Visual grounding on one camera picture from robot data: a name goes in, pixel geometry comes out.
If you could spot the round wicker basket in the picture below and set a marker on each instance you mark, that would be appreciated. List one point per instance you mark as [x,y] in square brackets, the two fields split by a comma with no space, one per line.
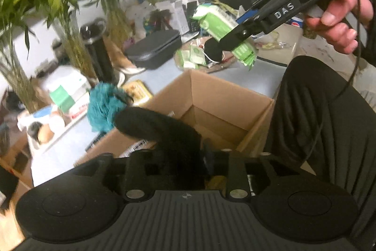
[217,66]

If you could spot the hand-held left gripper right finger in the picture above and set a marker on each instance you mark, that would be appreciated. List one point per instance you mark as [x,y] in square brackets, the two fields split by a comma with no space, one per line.
[236,170]

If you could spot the black fuzzy sock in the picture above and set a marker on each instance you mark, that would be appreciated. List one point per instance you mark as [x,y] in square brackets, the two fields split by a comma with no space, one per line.
[164,129]

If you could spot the teal fluffy cloth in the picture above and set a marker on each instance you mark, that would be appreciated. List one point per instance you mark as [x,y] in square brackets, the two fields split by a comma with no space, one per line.
[104,107]

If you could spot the white pill bottle orange label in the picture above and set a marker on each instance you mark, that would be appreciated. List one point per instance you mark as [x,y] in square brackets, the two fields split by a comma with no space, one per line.
[57,123]

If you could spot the green and white tissue box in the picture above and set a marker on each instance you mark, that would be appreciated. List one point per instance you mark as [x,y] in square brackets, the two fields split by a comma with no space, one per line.
[66,98]

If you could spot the dark grey zip case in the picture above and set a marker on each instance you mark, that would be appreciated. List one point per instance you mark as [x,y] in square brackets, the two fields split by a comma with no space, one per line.
[155,48]

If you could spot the white bottle with blue label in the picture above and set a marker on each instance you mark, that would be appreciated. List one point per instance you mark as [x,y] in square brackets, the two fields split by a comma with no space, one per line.
[33,117]

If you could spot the flat white barcode box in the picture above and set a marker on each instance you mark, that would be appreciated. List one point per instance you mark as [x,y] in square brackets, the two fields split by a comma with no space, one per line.
[78,112]

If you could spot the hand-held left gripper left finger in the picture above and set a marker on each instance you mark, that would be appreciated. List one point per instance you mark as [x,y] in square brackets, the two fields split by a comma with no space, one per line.
[135,173]

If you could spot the brown paper bag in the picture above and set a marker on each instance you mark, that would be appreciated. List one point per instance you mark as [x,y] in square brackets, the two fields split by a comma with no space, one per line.
[120,58]

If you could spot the beige flat box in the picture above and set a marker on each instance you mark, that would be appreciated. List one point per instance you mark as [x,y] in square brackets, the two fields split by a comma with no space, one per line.
[282,46]

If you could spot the white serving tray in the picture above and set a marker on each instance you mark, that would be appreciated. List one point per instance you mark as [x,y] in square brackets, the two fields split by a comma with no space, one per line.
[63,132]

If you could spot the person's right hand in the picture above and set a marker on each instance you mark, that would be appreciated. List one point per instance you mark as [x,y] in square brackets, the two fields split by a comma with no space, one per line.
[349,30]

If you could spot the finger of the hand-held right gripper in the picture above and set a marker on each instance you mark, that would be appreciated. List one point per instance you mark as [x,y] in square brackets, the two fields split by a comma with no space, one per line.
[241,35]
[258,8]

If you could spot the green wet wipes packet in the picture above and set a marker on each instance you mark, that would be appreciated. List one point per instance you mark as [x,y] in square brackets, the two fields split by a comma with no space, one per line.
[217,23]

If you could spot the tan egg-shaped pouch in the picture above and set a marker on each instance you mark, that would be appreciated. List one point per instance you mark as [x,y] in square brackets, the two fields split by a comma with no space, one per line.
[45,135]

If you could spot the black insulated bottle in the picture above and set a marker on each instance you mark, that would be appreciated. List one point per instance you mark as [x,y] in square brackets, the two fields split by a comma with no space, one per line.
[100,57]

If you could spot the brown cardboard box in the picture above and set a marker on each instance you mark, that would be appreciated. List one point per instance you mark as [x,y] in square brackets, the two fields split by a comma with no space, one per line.
[214,104]

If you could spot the person's black trouser leg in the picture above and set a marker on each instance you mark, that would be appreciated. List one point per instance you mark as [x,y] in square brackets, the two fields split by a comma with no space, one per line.
[317,127]

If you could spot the white carton box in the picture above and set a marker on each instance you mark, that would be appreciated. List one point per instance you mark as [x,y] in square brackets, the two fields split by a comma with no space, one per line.
[176,14]

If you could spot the black tape roll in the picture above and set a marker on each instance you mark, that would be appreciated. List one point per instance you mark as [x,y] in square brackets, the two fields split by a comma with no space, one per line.
[33,130]

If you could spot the small green packet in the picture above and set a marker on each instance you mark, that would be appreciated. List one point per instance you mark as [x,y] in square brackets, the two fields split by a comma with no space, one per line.
[185,59]
[197,54]

